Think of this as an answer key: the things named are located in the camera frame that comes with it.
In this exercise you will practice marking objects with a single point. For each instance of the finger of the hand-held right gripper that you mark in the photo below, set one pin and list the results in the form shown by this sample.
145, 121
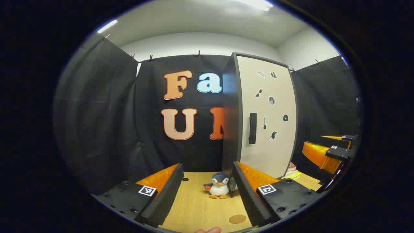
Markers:
351, 138
315, 153

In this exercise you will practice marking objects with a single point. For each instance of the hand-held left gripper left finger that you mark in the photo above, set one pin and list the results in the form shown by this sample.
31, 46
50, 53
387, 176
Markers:
168, 194

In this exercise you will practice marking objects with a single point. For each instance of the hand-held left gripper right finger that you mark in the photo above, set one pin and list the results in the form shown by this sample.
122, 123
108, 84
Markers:
245, 194

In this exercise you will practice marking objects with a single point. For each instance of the brown round coaster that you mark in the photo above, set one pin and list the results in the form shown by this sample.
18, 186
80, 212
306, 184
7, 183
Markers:
237, 219

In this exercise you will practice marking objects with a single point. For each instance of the beige cabinet door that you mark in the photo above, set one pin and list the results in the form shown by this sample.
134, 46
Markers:
275, 152

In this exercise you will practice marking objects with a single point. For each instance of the brown patterned book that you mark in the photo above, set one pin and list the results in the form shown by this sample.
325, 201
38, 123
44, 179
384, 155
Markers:
292, 165

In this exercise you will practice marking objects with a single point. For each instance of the penguin plush toy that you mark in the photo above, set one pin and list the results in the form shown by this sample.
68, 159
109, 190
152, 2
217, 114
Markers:
219, 189

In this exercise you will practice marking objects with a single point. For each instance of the pink book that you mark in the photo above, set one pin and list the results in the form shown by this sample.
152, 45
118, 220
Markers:
292, 170

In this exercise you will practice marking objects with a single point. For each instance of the yellow book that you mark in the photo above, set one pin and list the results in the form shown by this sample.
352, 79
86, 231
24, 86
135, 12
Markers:
292, 175

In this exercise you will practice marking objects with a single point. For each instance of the black backdrop cloth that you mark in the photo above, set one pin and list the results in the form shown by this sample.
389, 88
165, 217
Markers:
97, 113

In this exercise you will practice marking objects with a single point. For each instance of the ceiling light strip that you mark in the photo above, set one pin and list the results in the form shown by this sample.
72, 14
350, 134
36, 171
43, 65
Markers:
107, 26
255, 4

